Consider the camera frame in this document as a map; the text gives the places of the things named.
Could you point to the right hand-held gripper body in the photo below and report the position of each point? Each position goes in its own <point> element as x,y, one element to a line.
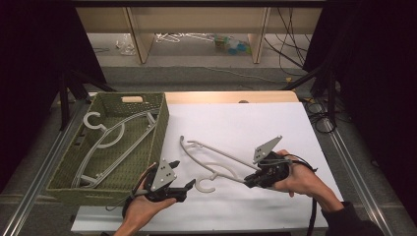
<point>273,170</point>

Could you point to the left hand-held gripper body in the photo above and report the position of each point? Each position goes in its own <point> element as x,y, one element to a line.
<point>162,177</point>

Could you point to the olive green woven basket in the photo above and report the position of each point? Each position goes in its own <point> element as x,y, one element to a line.
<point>141,164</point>

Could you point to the grey plastic clothes hanger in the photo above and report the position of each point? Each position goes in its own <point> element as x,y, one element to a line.
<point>131,149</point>
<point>226,156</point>
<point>113,126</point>

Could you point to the person's right hand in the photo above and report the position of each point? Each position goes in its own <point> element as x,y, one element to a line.
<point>301,182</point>

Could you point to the person's left hand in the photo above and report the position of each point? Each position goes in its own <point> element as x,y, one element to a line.
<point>144,209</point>

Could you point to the white paper sheet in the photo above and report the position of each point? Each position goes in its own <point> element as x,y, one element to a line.
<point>246,124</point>

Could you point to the black metal stand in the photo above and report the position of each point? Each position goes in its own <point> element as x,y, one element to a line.
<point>64,98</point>
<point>331,95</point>

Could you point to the clear plastic bag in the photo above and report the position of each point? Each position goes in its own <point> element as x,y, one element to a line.
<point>126,46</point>

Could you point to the colourful plastic toys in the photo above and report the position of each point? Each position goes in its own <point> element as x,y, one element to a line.
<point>232,46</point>

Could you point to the black curtain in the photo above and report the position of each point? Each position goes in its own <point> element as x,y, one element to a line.
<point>377,82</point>
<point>29,65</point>

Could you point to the beige wooden desk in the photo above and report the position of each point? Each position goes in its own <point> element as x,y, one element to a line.
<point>196,19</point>

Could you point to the aluminium rail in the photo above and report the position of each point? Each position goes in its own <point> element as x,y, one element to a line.
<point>39,170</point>
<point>357,177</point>

